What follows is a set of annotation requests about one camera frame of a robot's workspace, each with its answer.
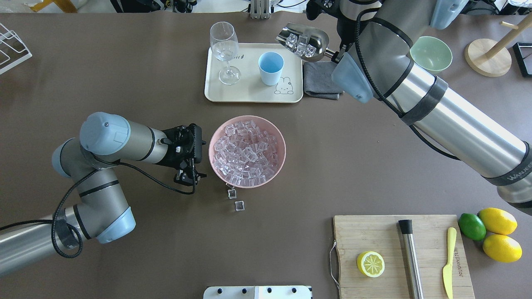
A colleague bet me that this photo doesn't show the ice cubes pile in bowl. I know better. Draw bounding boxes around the ice cubes pile in bowl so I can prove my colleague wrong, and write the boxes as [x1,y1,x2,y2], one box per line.
[214,120,279,186]

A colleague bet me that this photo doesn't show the white wire cup rack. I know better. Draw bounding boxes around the white wire cup rack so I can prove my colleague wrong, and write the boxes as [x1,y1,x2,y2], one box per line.
[0,23,33,74]

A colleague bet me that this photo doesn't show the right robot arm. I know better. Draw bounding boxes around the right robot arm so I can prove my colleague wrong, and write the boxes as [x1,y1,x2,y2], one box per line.
[307,0,532,214]

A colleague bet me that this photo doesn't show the wine glass on tray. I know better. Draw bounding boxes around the wine glass on tray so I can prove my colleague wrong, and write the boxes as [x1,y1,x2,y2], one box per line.
[209,21,241,85]

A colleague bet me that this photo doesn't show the yellow lemon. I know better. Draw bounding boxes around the yellow lemon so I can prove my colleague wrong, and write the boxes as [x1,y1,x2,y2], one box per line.
[478,207,517,236]
[482,234,522,263]

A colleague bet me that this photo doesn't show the wooden cutting board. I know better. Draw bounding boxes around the wooden cutting board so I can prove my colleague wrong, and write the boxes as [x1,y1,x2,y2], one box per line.
[333,215,459,299]

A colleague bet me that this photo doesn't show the pink bowl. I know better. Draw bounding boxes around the pink bowl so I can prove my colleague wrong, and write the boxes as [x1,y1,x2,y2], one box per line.
[209,115,286,189]

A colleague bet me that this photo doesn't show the half lemon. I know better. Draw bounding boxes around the half lemon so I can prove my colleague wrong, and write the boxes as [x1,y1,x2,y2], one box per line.
[357,250,385,278]

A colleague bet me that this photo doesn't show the black tray with glasses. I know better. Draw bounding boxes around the black tray with glasses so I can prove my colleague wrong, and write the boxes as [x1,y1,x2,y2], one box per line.
[512,42,532,78]

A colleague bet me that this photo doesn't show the yellow plastic knife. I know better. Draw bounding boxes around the yellow plastic knife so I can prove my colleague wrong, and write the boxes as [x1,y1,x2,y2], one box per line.
[442,227,457,299]

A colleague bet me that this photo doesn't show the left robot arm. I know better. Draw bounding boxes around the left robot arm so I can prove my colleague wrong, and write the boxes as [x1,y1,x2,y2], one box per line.
[1,112,206,276]

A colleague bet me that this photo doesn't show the blue cup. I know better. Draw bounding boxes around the blue cup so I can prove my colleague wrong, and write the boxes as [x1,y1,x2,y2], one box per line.
[258,51,284,86]

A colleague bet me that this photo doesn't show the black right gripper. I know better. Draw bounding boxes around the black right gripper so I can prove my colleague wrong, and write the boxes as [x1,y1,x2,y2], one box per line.
[305,0,345,21]

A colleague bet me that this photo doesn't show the wooden glass tree stand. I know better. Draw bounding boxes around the wooden glass tree stand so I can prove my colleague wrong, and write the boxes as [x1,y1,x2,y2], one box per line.
[464,14,532,78]

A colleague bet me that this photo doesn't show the ice cubes in scoop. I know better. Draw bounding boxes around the ice cubes in scoop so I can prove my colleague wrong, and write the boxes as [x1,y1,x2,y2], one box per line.
[285,33,317,58]

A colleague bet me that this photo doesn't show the metal ice scoop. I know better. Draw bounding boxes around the metal ice scoop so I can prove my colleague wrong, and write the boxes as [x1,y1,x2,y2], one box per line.
[276,22,335,62]

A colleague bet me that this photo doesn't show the loose ice cube on table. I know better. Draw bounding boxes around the loose ice cube on table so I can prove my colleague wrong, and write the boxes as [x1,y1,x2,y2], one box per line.
[227,189,237,199]

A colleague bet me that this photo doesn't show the beige serving tray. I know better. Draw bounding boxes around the beige serving tray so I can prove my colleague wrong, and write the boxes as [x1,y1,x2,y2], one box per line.
[204,42,303,103]

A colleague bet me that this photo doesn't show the grey folded cloth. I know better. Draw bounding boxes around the grey folded cloth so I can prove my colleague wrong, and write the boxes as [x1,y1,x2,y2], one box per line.
[303,62,343,100]

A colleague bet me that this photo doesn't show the green lime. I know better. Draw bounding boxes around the green lime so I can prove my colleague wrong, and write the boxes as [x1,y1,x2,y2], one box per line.
[458,213,487,241]

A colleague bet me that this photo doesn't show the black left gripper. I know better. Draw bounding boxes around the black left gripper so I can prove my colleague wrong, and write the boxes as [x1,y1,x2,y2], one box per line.
[161,123,207,185]

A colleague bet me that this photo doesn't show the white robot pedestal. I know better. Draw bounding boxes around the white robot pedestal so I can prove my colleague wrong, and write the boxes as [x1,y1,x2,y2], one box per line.
[203,285,313,299]

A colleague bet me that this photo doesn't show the green bowl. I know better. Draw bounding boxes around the green bowl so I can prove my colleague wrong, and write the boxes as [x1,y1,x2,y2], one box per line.
[409,36,453,75]

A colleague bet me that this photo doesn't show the metal muddler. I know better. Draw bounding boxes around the metal muddler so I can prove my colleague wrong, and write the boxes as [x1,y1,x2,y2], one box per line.
[398,219,424,299]

